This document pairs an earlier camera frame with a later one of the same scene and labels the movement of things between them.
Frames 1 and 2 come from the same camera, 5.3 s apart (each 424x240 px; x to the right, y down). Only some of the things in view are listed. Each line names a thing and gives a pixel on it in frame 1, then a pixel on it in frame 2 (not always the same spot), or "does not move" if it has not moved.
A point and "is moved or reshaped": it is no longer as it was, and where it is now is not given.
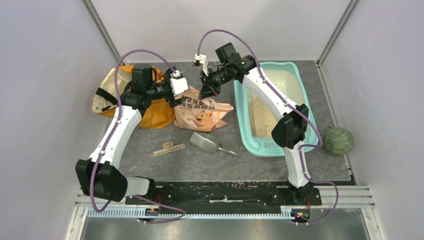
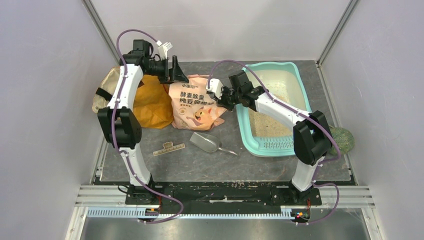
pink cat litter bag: x=196 y=114 is moved or reshaped
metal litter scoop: x=208 y=142 does not move
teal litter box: x=255 y=121 does not move
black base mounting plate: x=229 y=193 does not move
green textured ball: x=338 y=141 does not move
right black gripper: x=207 y=91 to x=221 y=102
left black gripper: x=171 y=99 to x=173 y=74
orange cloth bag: x=161 y=115 does not move
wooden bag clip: x=168 y=147 does not move
